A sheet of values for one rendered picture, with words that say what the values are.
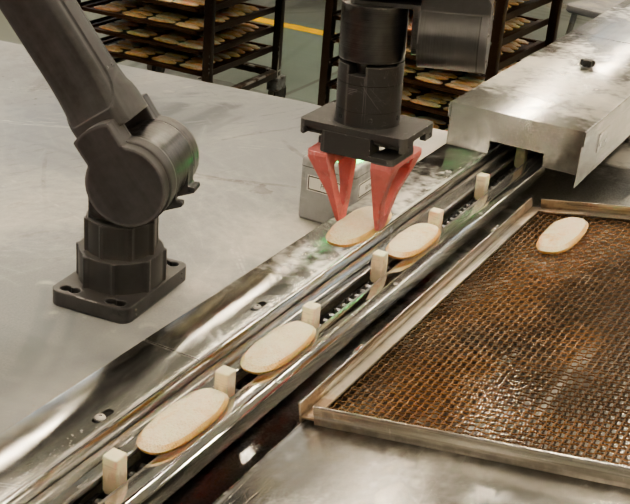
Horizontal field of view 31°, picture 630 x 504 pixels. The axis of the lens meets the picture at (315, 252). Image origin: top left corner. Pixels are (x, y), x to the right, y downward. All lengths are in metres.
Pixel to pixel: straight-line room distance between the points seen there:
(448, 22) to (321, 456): 0.38
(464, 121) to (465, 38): 0.53
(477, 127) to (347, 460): 0.77
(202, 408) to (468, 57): 0.35
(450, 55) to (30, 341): 0.45
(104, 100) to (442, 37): 0.31
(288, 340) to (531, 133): 0.57
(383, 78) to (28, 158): 0.63
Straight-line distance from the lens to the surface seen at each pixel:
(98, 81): 1.04
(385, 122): 0.98
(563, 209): 1.23
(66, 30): 1.04
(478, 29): 0.95
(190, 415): 0.87
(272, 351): 0.96
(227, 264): 1.20
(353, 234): 1.00
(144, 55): 4.15
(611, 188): 1.54
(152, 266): 1.09
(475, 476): 0.75
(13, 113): 1.64
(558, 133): 1.43
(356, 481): 0.75
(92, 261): 1.09
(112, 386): 0.90
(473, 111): 1.46
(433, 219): 1.25
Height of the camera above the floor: 1.34
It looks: 25 degrees down
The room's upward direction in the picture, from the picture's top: 5 degrees clockwise
